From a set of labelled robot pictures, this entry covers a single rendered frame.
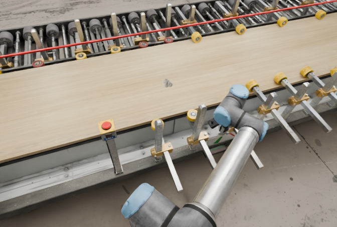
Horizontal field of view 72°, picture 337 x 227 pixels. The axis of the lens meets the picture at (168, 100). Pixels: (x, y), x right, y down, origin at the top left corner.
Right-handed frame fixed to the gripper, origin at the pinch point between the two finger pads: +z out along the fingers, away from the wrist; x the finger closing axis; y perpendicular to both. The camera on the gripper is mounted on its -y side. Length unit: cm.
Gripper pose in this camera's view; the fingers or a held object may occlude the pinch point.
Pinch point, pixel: (219, 131)
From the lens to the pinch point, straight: 143.4
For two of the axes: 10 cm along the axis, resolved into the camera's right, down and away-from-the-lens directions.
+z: -0.5, 6.4, 7.7
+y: 9.4, -2.4, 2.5
